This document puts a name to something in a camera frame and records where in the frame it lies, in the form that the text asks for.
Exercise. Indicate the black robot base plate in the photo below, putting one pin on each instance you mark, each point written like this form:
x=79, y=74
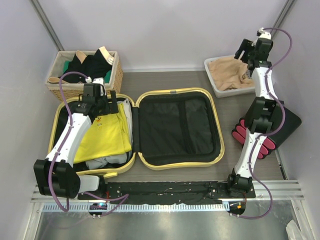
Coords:
x=172, y=192

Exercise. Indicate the yellow hard-shell suitcase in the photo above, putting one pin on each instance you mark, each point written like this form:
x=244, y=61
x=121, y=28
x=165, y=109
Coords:
x=175, y=128

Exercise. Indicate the green cloth in basket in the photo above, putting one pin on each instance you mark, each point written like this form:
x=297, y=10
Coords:
x=76, y=78

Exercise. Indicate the black and pink drawer box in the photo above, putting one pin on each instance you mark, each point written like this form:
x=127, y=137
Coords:
x=285, y=127

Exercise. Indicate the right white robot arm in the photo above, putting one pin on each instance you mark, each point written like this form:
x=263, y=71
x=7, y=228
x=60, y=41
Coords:
x=242, y=175

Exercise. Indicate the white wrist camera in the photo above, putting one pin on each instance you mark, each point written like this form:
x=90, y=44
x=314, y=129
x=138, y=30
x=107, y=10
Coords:
x=263, y=34
x=100, y=82

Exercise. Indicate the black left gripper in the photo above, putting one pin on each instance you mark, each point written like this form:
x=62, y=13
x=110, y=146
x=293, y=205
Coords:
x=111, y=108

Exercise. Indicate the crumpled white plastic bag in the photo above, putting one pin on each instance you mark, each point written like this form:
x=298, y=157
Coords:
x=293, y=232

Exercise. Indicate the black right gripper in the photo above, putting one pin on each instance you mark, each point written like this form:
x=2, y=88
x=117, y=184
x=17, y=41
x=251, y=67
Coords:
x=245, y=45

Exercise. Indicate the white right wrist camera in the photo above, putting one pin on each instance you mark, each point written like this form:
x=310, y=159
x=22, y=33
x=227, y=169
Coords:
x=263, y=34

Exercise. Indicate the beige item with white tag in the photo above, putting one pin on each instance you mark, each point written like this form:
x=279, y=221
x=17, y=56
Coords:
x=106, y=55

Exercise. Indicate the black clothing in basket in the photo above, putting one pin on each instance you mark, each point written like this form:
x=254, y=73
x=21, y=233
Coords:
x=94, y=66

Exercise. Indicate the grey garment in suitcase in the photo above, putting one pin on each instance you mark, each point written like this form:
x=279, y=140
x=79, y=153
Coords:
x=103, y=162

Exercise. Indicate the beige shoe insole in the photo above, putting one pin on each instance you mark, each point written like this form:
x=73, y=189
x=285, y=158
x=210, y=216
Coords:
x=56, y=80

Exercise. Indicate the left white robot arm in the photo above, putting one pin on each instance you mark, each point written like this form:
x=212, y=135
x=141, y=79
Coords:
x=55, y=175

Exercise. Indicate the beige garment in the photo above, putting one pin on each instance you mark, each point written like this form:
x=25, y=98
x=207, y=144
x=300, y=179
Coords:
x=229, y=73

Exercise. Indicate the white plastic mesh basket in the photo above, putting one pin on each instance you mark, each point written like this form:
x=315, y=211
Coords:
x=226, y=93

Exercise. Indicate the yellow polo shirt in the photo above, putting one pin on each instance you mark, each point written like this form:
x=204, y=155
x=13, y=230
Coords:
x=107, y=136

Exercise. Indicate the white slotted cable duct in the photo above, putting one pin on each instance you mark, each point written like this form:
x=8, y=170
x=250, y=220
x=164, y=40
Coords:
x=93, y=207

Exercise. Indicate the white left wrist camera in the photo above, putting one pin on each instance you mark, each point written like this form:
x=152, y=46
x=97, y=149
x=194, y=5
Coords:
x=100, y=82

